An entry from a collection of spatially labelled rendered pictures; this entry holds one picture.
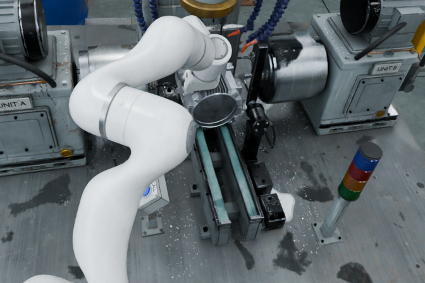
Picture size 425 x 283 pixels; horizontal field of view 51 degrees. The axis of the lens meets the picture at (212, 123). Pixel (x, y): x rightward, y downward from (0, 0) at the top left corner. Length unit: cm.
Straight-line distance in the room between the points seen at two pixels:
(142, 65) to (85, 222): 28
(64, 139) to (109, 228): 76
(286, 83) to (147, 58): 83
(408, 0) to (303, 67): 39
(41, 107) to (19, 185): 32
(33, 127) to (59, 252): 38
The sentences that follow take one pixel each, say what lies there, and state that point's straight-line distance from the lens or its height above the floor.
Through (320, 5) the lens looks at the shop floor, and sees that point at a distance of 414.
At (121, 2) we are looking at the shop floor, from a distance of 387.
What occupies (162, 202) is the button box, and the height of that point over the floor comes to 105.
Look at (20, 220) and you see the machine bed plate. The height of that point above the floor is 80.
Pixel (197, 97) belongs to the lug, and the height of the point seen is 109.
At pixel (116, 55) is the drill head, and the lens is 143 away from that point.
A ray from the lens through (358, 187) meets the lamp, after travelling 128.
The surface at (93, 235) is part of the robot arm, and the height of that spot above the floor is 137.
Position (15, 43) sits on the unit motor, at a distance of 134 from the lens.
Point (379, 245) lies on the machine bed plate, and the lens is 157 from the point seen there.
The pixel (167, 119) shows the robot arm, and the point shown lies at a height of 153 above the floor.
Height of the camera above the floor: 206
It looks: 47 degrees down
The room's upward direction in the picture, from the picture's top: 7 degrees clockwise
